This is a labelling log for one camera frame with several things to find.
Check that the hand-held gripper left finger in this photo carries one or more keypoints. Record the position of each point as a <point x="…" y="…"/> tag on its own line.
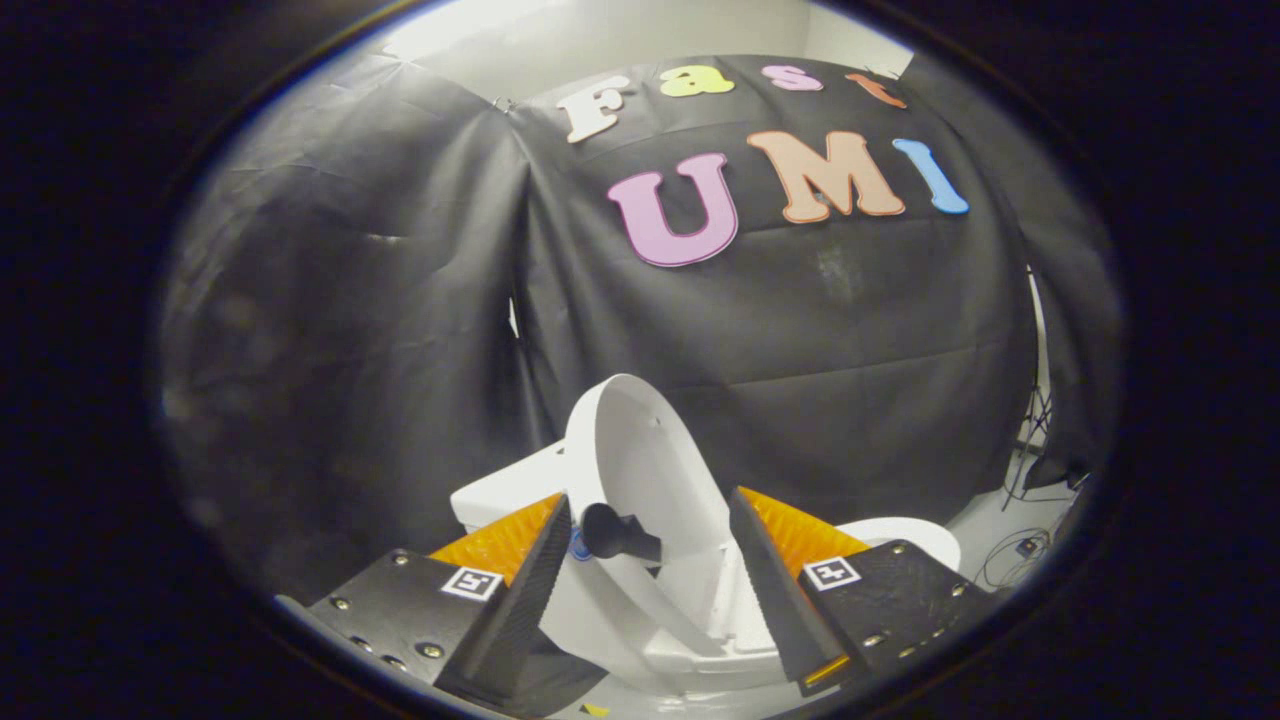
<point x="520" y="590"/>

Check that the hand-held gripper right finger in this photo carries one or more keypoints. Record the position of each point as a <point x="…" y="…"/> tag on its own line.
<point x="775" y="590"/>

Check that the white toilet lid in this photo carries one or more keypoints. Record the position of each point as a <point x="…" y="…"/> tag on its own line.
<point x="640" y="450"/>

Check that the white toilet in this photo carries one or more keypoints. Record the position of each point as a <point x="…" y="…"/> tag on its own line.
<point x="510" y="490"/>

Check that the white toilet seat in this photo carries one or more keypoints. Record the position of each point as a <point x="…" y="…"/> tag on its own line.
<point x="910" y="535"/>

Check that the black backdrop cloth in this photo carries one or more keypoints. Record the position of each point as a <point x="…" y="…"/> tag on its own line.
<point x="400" y="300"/>

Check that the black light stand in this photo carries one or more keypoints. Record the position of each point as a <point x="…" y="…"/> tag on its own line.
<point x="1036" y="400"/>

